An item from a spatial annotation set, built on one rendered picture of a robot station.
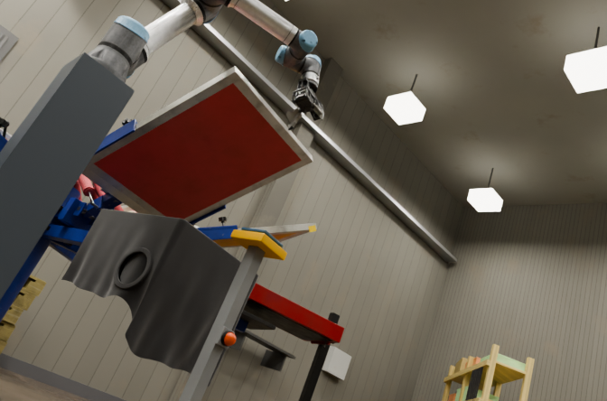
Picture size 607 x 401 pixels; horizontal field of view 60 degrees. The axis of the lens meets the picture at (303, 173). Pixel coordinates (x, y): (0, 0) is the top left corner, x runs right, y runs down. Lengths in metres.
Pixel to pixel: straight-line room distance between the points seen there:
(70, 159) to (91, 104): 0.17
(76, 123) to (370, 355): 8.15
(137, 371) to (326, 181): 3.92
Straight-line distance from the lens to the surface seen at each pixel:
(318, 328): 3.07
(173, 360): 1.86
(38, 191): 1.57
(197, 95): 2.04
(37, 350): 6.26
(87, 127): 1.63
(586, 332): 9.57
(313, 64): 2.17
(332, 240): 8.45
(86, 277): 2.00
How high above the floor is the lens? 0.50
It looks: 25 degrees up
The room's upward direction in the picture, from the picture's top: 23 degrees clockwise
